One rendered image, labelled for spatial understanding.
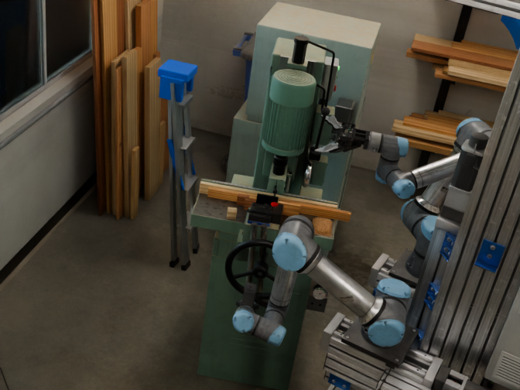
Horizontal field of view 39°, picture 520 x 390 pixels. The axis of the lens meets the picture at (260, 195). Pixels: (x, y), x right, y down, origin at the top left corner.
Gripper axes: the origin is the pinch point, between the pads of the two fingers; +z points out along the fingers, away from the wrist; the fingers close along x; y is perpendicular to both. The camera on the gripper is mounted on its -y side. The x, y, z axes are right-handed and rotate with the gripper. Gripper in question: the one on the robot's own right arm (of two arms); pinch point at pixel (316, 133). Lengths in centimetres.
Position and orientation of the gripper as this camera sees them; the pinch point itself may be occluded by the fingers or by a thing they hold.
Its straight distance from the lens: 286.8
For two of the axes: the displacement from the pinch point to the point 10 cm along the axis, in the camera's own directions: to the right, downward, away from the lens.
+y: 0.3, -3.2, -9.5
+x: -1.9, 9.3, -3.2
